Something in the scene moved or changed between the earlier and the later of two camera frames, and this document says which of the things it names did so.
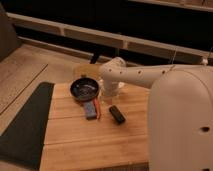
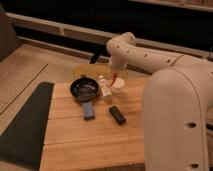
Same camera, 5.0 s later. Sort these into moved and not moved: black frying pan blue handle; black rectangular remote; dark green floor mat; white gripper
Moved: white gripper
Not moved: black rectangular remote; black frying pan blue handle; dark green floor mat
